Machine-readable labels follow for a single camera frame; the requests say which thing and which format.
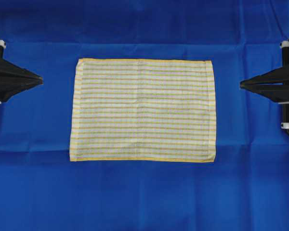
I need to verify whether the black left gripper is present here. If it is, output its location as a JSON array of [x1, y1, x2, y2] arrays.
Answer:
[[0, 39, 43, 104]]

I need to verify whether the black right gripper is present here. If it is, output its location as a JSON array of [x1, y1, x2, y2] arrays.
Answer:
[[240, 39, 289, 131]]

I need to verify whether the yellow striped towel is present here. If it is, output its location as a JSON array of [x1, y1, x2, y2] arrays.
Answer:
[[69, 58, 217, 163]]

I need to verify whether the blue table cloth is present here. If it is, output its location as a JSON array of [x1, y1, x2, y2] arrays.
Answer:
[[0, 0, 289, 231]]

